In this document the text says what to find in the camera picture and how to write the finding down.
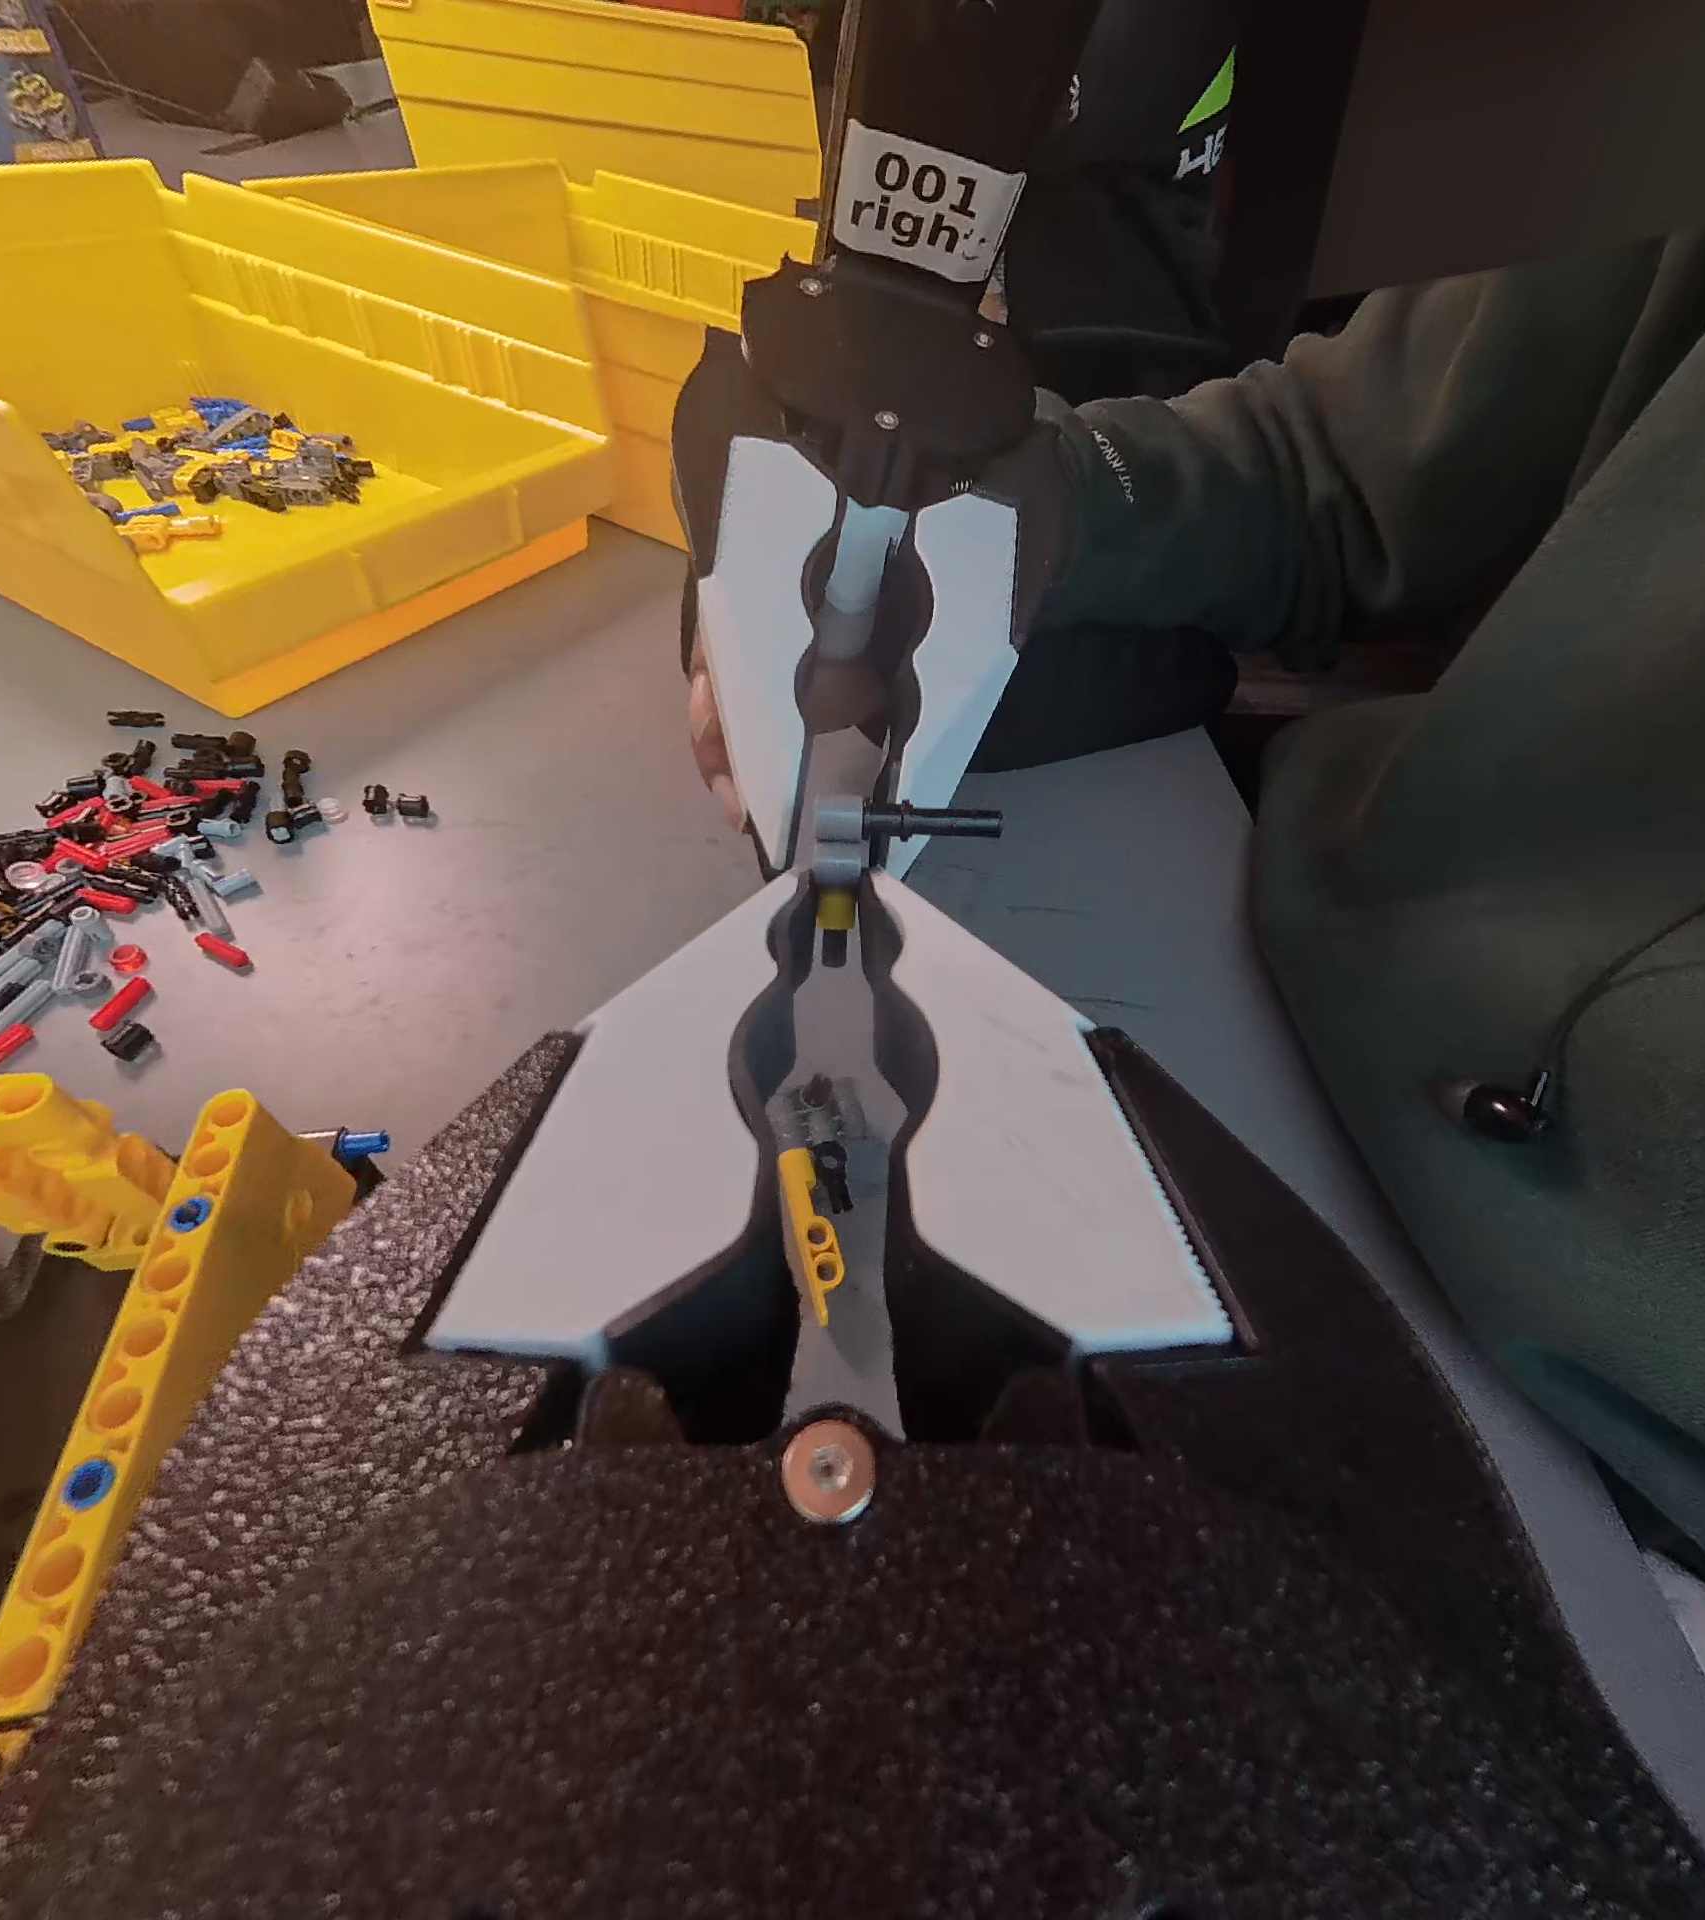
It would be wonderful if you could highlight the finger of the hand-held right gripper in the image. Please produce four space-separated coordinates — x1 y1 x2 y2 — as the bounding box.
691 433 846 881
878 492 1026 881

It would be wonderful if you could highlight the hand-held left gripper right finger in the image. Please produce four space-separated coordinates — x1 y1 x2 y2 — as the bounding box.
864 865 1237 1369

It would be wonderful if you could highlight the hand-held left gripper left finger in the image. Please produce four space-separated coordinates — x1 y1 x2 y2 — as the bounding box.
425 865 813 1374

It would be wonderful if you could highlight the yellow grey lego arm assembly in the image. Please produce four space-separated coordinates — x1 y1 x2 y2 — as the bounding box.
768 1072 869 1330

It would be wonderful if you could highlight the grey grille yellow lego subassembly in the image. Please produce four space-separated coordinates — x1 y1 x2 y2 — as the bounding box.
810 793 1007 974

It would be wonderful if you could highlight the black lego elbow connector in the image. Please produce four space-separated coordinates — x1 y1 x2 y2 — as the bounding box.
264 745 348 845

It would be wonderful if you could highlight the yellow black lego robot build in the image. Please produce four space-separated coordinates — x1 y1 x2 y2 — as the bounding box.
0 1072 388 1847

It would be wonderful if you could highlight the heap of lego parts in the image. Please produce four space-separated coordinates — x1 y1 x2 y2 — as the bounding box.
43 391 381 549

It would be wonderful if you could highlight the pile of small lego pins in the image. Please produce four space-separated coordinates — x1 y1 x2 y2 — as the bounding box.
0 725 269 1082

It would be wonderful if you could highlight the person's right hand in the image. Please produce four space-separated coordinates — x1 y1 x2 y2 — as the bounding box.
685 656 758 830

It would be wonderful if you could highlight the person's green sweatshirt torso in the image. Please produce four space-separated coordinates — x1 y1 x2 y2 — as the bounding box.
1249 210 1705 1608

